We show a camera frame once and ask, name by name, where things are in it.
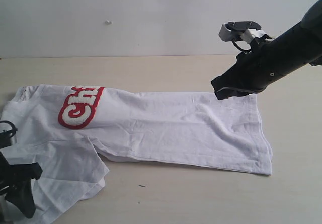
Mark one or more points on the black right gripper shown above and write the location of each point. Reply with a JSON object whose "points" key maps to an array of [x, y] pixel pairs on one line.
{"points": [[254, 71]]}

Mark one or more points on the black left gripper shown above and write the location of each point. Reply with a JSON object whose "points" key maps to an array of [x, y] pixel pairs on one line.
{"points": [[16, 185]]}

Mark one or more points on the white t-shirt red patch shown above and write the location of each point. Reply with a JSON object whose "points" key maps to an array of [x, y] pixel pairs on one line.
{"points": [[67, 129]]}

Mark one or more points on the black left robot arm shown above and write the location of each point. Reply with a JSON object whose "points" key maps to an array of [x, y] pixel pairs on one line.
{"points": [[16, 185]]}

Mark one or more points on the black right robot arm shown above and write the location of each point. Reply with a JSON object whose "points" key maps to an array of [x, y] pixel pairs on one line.
{"points": [[304, 40]]}

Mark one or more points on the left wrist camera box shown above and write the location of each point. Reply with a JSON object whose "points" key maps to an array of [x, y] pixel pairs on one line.
{"points": [[233, 30]]}

